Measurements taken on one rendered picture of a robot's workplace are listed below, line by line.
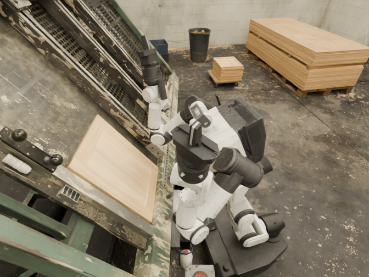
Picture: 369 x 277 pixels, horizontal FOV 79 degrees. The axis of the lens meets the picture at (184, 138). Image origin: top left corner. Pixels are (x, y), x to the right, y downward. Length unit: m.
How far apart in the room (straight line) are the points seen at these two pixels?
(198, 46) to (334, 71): 2.71
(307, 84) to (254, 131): 3.47
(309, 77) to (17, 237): 4.17
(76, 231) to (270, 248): 1.48
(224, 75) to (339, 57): 1.81
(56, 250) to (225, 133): 0.69
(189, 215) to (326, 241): 1.83
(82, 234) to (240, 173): 0.63
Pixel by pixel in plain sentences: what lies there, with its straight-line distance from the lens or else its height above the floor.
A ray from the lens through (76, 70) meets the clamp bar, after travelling 1.27.
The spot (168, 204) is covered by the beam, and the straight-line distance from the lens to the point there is 1.31.
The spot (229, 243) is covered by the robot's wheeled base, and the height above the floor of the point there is 0.17.
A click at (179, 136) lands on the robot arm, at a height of 1.59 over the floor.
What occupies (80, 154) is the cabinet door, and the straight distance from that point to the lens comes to 1.04.
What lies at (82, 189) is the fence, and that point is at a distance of 0.95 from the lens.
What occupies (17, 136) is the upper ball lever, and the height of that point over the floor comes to 1.53.
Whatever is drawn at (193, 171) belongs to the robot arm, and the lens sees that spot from 0.57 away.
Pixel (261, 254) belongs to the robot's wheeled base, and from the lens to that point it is 2.00.
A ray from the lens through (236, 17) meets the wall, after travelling 6.79.
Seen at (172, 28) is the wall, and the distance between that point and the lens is 6.39.
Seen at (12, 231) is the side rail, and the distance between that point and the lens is 0.79.
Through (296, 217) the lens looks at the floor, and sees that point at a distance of 2.48.
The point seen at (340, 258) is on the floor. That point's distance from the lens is 2.44.
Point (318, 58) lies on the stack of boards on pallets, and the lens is 4.26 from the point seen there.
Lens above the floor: 1.91
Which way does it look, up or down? 39 degrees down
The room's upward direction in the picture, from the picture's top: straight up
